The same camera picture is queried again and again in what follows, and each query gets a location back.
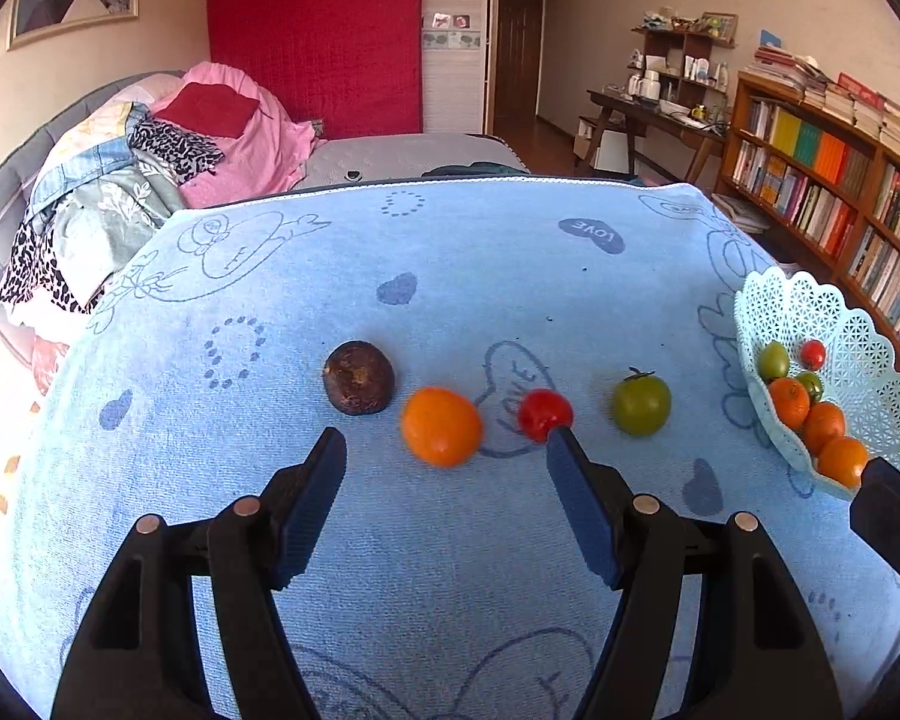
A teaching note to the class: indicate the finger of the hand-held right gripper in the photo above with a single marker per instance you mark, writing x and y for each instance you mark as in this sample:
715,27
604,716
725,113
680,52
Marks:
896,525

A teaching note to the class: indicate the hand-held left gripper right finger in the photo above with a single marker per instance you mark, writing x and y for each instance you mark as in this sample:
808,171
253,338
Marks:
581,502

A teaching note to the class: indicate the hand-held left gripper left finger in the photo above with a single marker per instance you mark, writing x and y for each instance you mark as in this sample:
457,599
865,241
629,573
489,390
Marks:
315,487

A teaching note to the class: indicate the large green tomato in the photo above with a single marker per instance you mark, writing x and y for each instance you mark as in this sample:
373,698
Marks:
641,405

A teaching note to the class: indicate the dark brown round fruit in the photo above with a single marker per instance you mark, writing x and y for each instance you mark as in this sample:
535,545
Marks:
358,379

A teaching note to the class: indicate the small green tomato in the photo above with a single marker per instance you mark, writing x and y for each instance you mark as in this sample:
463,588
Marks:
811,386

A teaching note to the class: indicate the small orange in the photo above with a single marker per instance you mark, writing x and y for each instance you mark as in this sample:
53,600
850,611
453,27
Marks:
789,401

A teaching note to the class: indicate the pale blue lattice basket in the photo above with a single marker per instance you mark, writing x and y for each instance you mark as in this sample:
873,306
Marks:
862,345

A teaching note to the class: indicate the small red tomato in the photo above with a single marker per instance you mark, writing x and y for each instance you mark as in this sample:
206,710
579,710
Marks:
813,354

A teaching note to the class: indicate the yellow-green tomato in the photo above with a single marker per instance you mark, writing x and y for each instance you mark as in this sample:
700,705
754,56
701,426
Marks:
772,360

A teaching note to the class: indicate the printed blue towel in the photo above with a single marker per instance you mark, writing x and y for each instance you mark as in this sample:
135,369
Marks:
420,270

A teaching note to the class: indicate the pile of papers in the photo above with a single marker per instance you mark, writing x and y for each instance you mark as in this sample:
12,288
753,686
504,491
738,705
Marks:
742,214

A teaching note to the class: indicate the pink blanket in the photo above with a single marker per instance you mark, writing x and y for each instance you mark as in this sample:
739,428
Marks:
262,150

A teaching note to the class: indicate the wooden bookshelf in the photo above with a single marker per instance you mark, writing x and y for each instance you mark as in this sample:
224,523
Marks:
832,187

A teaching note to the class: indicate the white box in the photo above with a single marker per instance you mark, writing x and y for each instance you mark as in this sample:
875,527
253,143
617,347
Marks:
611,150

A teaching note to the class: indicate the floral quilt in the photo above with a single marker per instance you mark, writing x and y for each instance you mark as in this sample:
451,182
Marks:
105,202

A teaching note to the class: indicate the wooden desk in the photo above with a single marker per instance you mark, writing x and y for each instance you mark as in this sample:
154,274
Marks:
645,116

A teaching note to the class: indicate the red cloth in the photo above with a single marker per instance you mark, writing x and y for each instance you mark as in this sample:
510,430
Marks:
206,109

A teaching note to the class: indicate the white kettle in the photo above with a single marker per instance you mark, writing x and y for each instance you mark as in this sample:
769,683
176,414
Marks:
650,85

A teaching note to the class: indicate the pile of bedding and clothes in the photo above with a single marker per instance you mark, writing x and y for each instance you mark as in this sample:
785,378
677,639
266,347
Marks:
0,187

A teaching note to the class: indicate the white wardrobe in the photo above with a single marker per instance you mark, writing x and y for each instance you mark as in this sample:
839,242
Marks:
454,75

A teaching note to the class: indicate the stack of books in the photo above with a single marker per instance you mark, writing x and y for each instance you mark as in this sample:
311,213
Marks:
832,90

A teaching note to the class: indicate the brown wooden door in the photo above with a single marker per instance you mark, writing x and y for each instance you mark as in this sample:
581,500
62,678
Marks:
519,60

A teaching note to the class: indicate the red quilted mattress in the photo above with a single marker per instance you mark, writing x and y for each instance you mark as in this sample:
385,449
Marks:
315,37

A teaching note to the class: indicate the wooden desk shelf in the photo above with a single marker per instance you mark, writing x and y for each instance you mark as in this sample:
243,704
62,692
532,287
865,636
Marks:
682,52

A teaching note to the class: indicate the small framed picture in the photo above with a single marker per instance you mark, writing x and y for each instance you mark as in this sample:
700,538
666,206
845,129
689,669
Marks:
718,26

